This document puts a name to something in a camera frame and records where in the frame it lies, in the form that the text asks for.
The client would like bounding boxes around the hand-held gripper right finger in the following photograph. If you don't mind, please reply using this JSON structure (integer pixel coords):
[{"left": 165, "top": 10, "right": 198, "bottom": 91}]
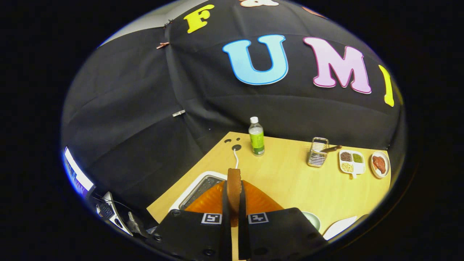
[{"left": 238, "top": 180, "right": 328, "bottom": 261}]

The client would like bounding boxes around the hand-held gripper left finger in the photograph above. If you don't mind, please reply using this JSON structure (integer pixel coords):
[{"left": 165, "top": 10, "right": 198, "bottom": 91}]
[{"left": 153, "top": 180, "right": 233, "bottom": 261}]

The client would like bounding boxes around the toasted bread slice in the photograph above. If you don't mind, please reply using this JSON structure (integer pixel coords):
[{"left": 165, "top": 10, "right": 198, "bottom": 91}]
[{"left": 227, "top": 168, "right": 243, "bottom": 227}]

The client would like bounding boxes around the white toaster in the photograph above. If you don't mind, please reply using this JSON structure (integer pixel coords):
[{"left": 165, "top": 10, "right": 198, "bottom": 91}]
[{"left": 169, "top": 171, "right": 228, "bottom": 212}]

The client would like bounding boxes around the green label plastic bottle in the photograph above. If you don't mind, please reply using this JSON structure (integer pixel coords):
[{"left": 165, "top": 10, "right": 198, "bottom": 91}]
[{"left": 248, "top": 116, "right": 265, "bottom": 156}]

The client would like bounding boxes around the pale green round plate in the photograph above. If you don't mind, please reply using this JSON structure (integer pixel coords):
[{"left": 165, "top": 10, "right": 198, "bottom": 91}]
[{"left": 302, "top": 211, "right": 322, "bottom": 232}]

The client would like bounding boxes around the white square plate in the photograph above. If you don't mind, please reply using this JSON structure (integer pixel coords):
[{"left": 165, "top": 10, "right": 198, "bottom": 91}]
[{"left": 322, "top": 216, "right": 358, "bottom": 241}]

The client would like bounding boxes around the grey keyboard device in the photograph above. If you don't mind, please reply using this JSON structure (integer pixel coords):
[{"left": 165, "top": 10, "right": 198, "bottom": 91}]
[{"left": 96, "top": 191, "right": 133, "bottom": 236}]

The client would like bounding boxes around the white divided dish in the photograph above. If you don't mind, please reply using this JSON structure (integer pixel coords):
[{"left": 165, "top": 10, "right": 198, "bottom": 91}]
[{"left": 339, "top": 149, "right": 366, "bottom": 179}]

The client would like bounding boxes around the white round plate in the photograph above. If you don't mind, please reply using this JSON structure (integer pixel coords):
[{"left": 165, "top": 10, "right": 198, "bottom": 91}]
[{"left": 370, "top": 151, "right": 391, "bottom": 179}]

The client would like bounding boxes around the computer monitor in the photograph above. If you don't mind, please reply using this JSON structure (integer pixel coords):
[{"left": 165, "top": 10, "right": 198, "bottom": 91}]
[{"left": 63, "top": 146, "right": 95, "bottom": 199}]

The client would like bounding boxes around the metal wire utensil basket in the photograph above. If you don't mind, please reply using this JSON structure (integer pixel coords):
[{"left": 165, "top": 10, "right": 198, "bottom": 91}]
[{"left": 307, "top": 137, "right": 330, "bottom": 168}]

